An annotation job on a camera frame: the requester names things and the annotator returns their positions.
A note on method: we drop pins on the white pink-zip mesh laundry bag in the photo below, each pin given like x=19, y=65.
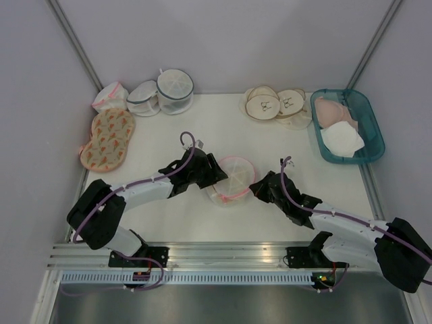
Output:
x=233, y=190

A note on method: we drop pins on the beige round laundry bag front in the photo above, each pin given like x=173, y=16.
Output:
x=260, y=103

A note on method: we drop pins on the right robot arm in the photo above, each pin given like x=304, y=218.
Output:
x=393, y=249

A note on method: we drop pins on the aluminium frame post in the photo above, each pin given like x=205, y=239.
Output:
x=72, y=38
x=385, y=23

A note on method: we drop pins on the beige round laundry bag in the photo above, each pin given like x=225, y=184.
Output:
x=294, y=113
x=260, y=103

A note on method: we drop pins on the white blue-trim tall laundry bag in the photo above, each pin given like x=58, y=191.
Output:
x=175, y=90

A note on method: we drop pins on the beige round laundry bag rear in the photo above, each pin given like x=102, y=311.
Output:
x=294, y=113

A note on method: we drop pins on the aluminium mounting rail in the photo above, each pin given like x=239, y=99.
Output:
x=183, y=255

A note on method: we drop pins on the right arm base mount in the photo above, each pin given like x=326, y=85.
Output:
x=302, y=257

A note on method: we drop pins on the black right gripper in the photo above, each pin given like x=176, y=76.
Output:
x=258, y=188

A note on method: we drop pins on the teal plastic basket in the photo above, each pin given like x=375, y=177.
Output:
x=368, y=128

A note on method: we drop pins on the right aluminium frame post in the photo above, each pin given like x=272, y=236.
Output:
x=385, y=23

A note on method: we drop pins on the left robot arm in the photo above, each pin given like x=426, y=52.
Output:
x=96, y=215

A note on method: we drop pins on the floral beige bra pouch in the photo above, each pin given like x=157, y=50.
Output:
x=111, y=131

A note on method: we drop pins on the pink bra in basket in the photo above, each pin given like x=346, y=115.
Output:
x=331, y=112

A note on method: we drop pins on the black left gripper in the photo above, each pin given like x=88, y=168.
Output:
x=214, y=174

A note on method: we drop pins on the white slotted cable duct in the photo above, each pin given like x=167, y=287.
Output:
x=297, y=278

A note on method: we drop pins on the white bra in basket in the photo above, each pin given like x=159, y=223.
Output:
x=342, y=140

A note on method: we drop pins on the left aluminium frame post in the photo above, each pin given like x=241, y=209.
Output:
x=72, y=38

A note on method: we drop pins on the white blue-trim flat laundry bag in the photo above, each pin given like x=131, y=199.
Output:
x=143, y=100

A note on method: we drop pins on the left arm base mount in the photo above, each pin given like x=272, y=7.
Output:
x=141, y=259

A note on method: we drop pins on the white pink-trim corner laundry bag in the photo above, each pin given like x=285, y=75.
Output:
x=112, y=96

